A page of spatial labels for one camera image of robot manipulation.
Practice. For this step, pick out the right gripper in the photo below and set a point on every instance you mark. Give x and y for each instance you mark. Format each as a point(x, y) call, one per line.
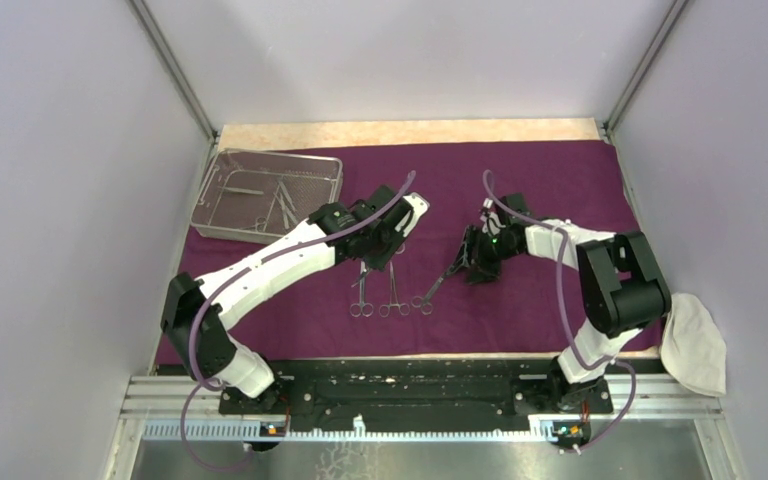
point(484, 271)

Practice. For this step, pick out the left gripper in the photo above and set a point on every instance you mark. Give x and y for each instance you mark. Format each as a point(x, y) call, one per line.
point(378, 262)

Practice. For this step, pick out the maroon wrap cloth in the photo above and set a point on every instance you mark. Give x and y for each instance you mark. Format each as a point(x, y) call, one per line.
point(580, 181)

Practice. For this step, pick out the small metal scissors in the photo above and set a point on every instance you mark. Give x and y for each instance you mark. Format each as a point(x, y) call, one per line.
point(424, 302)

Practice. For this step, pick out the surgical clamp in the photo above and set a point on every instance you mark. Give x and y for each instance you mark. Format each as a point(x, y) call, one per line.
point(393, 306)

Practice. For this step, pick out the surgical forceps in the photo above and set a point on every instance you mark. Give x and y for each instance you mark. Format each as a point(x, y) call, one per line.
point(362, 307)

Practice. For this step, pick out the metal mesh instrument tray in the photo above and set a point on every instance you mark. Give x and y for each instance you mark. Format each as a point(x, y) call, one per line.
point(313, 181)

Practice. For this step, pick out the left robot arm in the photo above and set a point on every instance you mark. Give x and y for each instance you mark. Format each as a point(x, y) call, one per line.
point(200, 312)

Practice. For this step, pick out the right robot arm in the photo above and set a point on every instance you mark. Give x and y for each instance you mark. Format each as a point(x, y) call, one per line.
point(622, 286)

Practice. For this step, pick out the flat metal tweezers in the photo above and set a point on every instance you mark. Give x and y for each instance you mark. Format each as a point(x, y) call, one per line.
point(228, 191)

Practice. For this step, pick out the white crumpled cloth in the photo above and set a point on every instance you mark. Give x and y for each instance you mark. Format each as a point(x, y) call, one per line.
point(693, 350)

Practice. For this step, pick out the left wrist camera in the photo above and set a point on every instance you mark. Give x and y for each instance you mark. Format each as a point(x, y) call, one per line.
point(418, 207)

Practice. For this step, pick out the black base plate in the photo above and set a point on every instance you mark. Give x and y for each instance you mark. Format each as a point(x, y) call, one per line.
point(424, 396)

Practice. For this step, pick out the grey cable duct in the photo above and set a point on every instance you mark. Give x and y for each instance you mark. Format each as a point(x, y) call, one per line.
point(252, 431)

